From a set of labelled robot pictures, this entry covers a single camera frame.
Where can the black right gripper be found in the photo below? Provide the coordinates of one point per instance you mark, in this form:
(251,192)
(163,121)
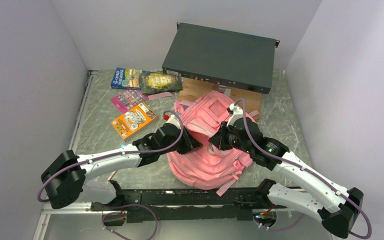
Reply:
(219,139)

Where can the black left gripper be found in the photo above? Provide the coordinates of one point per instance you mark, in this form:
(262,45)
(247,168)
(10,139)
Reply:
(190,143)

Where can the pink sticker card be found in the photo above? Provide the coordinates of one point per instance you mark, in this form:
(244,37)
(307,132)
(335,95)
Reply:
(128,99)

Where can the blue treehouse book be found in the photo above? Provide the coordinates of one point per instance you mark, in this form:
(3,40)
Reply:
(126,78)

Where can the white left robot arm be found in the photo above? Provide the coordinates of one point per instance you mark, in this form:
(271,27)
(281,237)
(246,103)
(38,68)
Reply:
(69,178)

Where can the wooden support block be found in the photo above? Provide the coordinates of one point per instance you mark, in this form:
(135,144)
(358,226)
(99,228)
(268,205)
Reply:
(193,89)

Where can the grey metal bracket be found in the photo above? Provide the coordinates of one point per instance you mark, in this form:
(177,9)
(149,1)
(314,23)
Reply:
(221,89)

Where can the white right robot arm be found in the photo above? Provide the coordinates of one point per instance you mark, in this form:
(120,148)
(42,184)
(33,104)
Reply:
(337,208)

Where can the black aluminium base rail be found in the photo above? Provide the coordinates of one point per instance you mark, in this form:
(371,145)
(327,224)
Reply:
(239,203)

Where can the red pen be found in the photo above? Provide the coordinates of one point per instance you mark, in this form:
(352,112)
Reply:
(111,176)

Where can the orange book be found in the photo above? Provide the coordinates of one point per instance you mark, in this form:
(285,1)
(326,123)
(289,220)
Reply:
(132,121)

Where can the pink student backpack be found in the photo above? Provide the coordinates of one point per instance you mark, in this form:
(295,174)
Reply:
(207,167)

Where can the silver side rail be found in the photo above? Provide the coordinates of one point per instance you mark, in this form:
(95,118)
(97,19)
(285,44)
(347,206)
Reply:
(88,90)

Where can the dark green yellow book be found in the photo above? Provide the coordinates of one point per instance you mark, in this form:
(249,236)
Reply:
(158,82)

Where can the dark green rack device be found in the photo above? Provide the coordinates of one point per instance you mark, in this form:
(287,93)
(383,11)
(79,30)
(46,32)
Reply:
(217,56)

